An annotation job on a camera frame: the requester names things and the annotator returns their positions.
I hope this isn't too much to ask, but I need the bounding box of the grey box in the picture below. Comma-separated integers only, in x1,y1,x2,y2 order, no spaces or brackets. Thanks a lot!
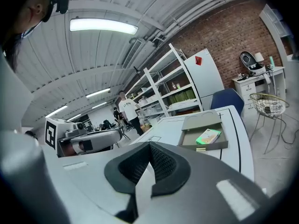
177,109,229,152

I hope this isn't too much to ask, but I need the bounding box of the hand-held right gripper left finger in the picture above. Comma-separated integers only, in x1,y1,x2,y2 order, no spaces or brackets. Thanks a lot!
43,141,150,224

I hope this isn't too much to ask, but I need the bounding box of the person's head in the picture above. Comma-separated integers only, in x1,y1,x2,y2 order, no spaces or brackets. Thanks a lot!
13,0,59,34

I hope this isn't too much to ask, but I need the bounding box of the floor cable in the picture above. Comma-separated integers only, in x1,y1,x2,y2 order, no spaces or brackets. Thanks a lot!
279,117,299,150

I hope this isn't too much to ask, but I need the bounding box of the green box of bandages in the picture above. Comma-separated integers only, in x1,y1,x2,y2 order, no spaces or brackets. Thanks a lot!
195,128,222,146

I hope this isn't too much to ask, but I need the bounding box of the long ceiling light tube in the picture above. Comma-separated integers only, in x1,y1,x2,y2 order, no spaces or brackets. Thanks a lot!
85,87,111,99
44,105,69,119

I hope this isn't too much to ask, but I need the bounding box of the gold wire chair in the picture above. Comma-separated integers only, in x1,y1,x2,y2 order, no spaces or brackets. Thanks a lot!
249,92,291,155

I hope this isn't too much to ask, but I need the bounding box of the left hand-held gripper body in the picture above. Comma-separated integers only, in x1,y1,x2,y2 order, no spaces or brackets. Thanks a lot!
44,117,94,158

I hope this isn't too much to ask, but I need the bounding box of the white window frame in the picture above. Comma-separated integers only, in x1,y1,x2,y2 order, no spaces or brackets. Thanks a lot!
259,3,295,68

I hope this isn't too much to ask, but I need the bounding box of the white domed appliance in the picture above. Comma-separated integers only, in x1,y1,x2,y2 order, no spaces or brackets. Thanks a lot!
239,50,267,77

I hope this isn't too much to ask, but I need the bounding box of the row of green boxes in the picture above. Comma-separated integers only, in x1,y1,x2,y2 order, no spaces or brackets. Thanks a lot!
168,88,196,105

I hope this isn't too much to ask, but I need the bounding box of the blue chair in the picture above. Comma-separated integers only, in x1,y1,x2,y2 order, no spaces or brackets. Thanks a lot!
209,88,245,117

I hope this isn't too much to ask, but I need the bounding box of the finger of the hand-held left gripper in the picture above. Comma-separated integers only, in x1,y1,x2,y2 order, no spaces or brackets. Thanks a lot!
70,128,123,153

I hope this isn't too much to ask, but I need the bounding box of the white metal shelving rack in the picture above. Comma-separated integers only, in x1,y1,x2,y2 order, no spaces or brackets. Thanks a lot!
125,43,204,128

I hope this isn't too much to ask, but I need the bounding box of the white refrigerator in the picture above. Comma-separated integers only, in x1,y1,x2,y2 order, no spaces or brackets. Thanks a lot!
183,48,226,112

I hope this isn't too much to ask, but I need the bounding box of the short ceiling light tube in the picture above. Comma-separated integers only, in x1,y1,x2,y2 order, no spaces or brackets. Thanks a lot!
91,101,108,110

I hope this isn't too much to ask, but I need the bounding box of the ceiling air conditioner unit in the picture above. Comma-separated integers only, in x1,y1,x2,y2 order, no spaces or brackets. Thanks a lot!
121,39,143,70

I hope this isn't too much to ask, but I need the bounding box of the large ceiling light panel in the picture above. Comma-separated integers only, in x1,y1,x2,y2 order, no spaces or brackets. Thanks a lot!
69,18,139,35

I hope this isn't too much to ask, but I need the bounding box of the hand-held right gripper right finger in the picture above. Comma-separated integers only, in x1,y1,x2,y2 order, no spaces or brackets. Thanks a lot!
130,141,273,224

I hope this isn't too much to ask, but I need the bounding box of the white desk with drawers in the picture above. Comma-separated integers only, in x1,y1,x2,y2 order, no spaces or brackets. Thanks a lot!
231,66,286,112

